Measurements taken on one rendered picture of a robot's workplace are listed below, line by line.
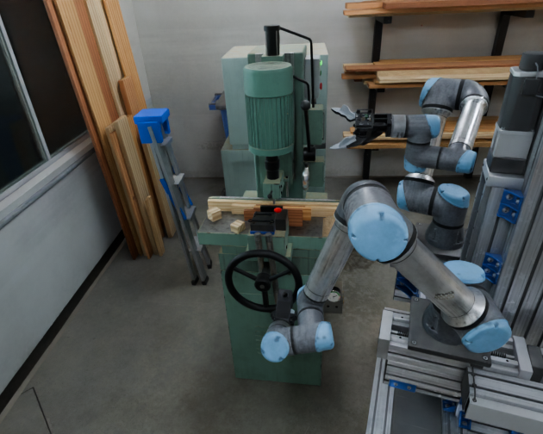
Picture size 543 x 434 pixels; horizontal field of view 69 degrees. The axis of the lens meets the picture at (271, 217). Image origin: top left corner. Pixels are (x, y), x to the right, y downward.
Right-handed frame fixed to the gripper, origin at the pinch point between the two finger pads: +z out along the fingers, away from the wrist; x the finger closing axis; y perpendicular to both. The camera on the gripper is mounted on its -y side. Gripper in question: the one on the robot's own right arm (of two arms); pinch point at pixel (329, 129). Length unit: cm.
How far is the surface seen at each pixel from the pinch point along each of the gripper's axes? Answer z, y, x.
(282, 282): 18, -42, 49
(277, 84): 18.1, 9.4, -11.5
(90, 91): 147, -70, -63
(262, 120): 23.8, 0.9, -3.0
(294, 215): 12.9, -26.5, 24.0
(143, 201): 130, -128, -12
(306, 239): 7.6, -26.2, 33.7
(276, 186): 20.3, -21.5, 13.6
